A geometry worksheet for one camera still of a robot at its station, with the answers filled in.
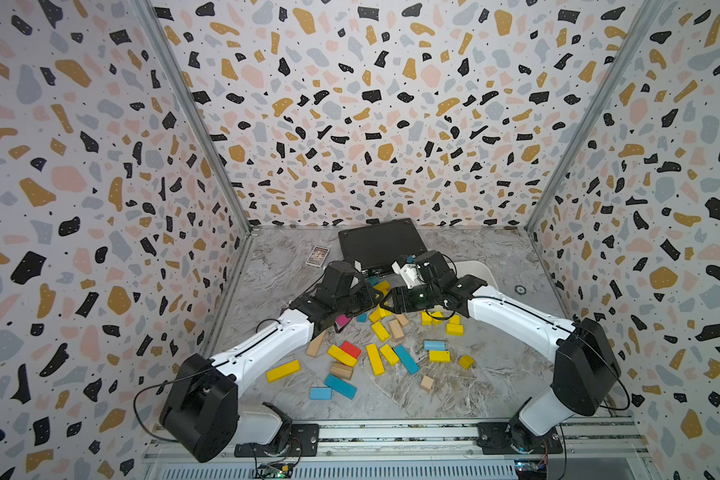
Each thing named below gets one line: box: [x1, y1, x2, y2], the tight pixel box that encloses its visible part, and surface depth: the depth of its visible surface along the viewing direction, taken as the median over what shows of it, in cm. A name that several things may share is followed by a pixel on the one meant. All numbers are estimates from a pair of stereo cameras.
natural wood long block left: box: [306, 330, 327, 358], surface depth 89 cm
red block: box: [340, 340, 362, 359], surface depth 90 cm
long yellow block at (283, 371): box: [266, 360, 301, 383], surface depth 87 cm
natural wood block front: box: [330, 361, 354, 381], surface depth 85 cm
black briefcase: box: [338, 218, 428, 269], surface depth 115 cm
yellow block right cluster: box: [446, 318, 465, 337], surface depth 94 cm
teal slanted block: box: [394, 345, 420, 375], surface depth 89 cm
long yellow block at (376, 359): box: [366, 344, 385, 377], surface depth 89 cm
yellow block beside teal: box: [379, 344, 400, 366], surface depth 89 cm
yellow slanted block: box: [327, 344, 358, 367], surface depth 89 cm
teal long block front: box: [324, 374, 358, 400], surface depth 83 cm
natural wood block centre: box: [388, 319, 405, 343], surface depth 93 cm
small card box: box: [306, 245, 330, 268], surface depth 112 cm
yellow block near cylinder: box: [429, 350, 451, 363], surface depth 89 cm
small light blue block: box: [309, 388, 332, 400], surface depth 83 cm
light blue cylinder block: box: [424, 340, 447, 351], surface depth 91 cm
